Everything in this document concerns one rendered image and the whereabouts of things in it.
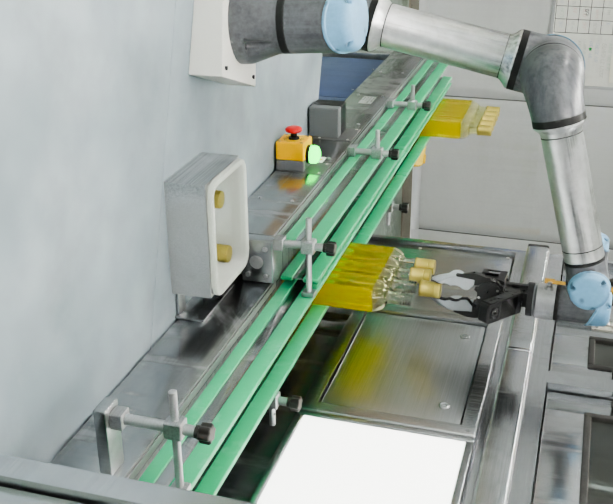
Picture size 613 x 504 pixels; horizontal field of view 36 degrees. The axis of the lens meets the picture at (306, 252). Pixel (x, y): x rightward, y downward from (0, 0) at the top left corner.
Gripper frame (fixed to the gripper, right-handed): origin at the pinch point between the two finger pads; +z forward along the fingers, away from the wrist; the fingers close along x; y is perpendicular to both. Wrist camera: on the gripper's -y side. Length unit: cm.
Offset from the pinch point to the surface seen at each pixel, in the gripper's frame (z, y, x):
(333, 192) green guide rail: 27.8, 15.1, 14.3
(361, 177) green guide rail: 24.1, 25.8, 15.4
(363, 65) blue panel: 54, 137, 23
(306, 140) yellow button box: 37.0, 22.7, 23.9
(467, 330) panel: -6.1, 8.6, -12.2
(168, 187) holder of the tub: 42, -41, 29
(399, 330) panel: 8.3, 4.0, -12.6
